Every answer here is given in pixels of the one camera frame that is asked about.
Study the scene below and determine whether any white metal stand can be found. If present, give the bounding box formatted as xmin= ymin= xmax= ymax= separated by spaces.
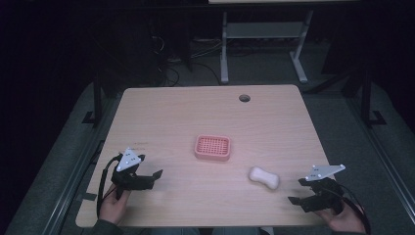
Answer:
xmin=219 ymin=9 xmax=315 ymax=85

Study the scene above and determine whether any person's left hand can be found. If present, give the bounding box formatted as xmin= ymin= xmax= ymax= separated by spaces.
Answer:
xmin=99 ymin=184 xmax=132 ymax=226

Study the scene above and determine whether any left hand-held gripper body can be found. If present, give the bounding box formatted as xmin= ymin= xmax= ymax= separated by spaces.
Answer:
xmin=111 ymin=147 xmax=155 ymax=201

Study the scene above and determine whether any person's right hand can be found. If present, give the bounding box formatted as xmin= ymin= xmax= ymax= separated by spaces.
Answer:
xmin=314 ymin=199 xmax=367 ymax=235

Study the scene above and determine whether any pink soap dish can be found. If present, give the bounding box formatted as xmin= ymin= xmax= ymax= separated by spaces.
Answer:
xmin=194 ymin=134 xmax=232 ymax=162

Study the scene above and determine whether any black metal frame post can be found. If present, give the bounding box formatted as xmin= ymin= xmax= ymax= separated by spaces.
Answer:
xmin=81 ymin=70 xmax=103 ymax=128
xmin=360 ymin=70 xmax=388 ymax=128

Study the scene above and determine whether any white soap bar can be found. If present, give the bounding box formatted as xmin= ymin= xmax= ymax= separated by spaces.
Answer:
xmin=249 ymin=165 xmax=281 ymax=190

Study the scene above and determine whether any tangle of floor cables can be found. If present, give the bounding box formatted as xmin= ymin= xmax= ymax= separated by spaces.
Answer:
xmin=143 ymin=19 xmax=226 ymax=87

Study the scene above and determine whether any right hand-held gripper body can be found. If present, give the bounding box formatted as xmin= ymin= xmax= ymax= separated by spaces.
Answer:
xmin=298 ymin=164 xmax=346 ymax=215

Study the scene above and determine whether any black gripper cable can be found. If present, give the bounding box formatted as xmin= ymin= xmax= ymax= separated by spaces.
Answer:
xmin=337 ymin=183 xmax=372 ymax=235
xmin=96 ymin=154 xmax=122 ymax=219

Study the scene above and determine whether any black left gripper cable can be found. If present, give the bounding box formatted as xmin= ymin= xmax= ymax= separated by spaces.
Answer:
xmin=96 ymin=154 xmax=122 ymax=219

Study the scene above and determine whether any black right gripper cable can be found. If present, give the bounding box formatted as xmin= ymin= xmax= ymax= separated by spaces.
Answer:
xmin=337 ymin=183 xmax=372 ymax=235

